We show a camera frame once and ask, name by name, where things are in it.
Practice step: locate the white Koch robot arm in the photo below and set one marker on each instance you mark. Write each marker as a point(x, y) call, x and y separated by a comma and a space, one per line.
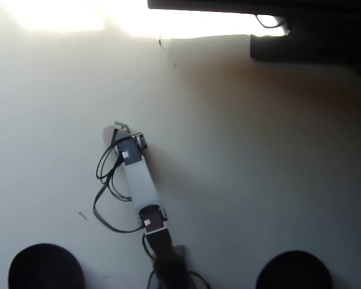
point(142, 186)

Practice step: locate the black rectangular box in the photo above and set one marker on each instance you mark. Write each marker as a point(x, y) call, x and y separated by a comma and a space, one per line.
point(307, 45)

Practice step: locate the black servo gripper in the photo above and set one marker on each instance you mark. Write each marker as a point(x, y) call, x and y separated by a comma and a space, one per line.
point(141, 140)

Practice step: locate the small dark screw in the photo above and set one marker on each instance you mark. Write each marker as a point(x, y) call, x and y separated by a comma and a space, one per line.
point(160, 41)

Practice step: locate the black round bowl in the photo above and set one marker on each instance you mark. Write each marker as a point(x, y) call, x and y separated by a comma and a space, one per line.
point(45, 268)
point(294, 271)

